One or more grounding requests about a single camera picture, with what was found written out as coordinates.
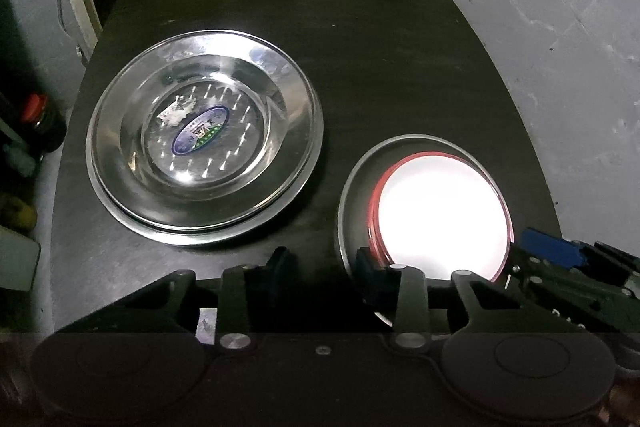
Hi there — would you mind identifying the steel bowl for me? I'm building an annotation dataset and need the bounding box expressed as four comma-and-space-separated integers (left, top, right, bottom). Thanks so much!
337, 134, 517, 329

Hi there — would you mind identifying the plain steel plate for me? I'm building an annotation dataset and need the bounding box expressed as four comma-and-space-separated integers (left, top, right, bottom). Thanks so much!
90, 72, 325, 248

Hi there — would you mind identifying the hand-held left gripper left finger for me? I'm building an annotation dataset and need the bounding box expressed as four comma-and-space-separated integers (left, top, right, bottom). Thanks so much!
122, 246, 297, 354

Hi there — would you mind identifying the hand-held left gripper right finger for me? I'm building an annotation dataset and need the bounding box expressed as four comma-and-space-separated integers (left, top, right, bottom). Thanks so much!
354, 246, 523, 350

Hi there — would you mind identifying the dark bottle with red cap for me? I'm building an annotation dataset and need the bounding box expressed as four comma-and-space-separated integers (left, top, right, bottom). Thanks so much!
19, 93, 68, 154

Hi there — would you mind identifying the steel plate with oval sticker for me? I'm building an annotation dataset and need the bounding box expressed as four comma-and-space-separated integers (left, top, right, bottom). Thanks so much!
86, 27, 321, 232

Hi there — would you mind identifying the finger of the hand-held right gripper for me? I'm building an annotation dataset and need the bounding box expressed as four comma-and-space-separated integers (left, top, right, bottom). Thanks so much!
519, 227, 592, 270

